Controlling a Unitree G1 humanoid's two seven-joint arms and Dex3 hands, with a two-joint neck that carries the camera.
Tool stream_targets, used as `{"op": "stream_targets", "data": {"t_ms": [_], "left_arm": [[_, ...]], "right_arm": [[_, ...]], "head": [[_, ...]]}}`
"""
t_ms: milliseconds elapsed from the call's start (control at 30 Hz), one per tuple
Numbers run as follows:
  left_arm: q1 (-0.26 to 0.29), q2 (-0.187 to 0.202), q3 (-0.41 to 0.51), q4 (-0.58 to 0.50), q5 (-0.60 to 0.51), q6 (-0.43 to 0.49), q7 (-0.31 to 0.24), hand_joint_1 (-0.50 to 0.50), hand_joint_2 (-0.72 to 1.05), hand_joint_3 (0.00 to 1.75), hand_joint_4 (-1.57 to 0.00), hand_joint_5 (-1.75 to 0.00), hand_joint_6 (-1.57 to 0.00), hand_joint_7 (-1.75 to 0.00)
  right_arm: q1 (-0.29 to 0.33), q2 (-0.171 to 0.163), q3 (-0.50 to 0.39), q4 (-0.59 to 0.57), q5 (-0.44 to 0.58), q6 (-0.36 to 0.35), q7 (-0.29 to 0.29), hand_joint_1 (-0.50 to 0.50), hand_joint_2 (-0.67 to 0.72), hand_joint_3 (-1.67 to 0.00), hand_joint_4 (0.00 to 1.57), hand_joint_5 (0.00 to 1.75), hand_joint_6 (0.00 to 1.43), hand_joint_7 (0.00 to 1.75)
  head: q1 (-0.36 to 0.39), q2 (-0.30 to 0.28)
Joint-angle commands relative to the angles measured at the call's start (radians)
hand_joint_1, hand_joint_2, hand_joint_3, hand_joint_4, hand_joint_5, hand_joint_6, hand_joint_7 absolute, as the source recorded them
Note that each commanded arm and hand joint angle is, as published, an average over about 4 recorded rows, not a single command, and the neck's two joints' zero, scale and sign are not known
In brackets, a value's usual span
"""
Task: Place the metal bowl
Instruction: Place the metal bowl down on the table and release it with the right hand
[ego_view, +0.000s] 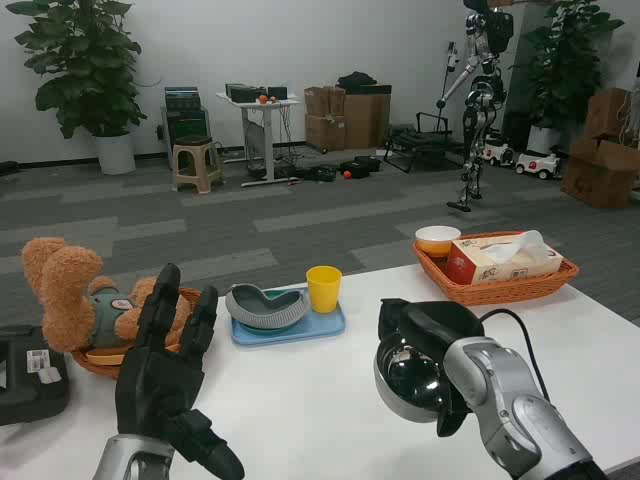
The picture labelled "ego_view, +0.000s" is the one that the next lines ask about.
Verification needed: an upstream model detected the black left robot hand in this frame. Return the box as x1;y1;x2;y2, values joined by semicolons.
114;262;246;480

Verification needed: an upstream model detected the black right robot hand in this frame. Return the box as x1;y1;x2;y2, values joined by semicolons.
377;297;487;439

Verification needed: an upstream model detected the shiny metal bowl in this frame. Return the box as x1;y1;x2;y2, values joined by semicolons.
372;331;474;425

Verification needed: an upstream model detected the white and orange bowl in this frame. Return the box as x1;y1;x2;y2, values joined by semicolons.
414;225;462;259

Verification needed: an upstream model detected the grey oval bowl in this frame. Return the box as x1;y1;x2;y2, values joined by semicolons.
224;283;311;332

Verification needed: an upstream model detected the orange wicker basket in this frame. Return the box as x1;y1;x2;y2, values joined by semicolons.
412;230;581;307
69;286;207;381

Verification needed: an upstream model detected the orange plate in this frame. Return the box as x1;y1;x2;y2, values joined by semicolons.
85;344;182;367

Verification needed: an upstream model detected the red and white tissue box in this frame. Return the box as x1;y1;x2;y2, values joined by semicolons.
445;229;566;287

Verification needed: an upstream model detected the yellow plastic cup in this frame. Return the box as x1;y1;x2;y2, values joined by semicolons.
305;265;344;315

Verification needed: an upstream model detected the light blue plastic tray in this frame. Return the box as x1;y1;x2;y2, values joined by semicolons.
230;287;347;347

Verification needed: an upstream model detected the black plastic case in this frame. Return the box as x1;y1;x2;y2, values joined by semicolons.
0;324;72;427

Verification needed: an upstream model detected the brown teddy bear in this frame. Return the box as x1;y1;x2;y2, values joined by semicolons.
21;236;194;354

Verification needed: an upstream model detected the black floor case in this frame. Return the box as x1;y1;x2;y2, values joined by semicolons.
339;155;382;179

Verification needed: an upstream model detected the black folding cot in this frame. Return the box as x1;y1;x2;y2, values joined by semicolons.
383;111;467;174

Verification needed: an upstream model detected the white toy car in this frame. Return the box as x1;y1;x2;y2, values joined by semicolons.
482;138;517;168
514;148;564;181

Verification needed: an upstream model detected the large brown cardboard box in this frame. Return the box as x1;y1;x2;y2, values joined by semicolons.
343;92;393;151

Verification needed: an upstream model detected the white plant pot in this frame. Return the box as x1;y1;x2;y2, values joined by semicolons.
93;131;137;176
526;124;562;154

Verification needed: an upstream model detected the closed brown cardboard box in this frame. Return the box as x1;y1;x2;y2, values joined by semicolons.
304;113;347;153

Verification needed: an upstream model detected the open brown cardboard box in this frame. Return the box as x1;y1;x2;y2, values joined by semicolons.
561;138;640;210
303;85;347;118

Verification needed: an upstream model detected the silver black humanoid robot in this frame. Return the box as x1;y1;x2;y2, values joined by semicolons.
434;0;516;214

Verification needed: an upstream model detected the beige plastic stool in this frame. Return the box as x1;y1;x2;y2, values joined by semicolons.
171;135;225;194

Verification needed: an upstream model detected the white standing desk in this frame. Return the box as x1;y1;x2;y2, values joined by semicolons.
215;91;302;189

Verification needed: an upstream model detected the black cloth bundle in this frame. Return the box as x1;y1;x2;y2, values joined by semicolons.
336;71;379;92

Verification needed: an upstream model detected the tall brown cardboard box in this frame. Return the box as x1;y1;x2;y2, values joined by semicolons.
583;87;632;142

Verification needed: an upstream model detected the black equipment rack stack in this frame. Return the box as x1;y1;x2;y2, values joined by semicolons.
163;86;212;147

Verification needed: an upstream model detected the large green potted plant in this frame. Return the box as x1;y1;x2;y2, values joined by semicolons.
508;0;626;132
3;0;149;140

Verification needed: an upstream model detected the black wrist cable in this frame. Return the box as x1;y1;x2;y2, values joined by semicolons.
478;307;552;402

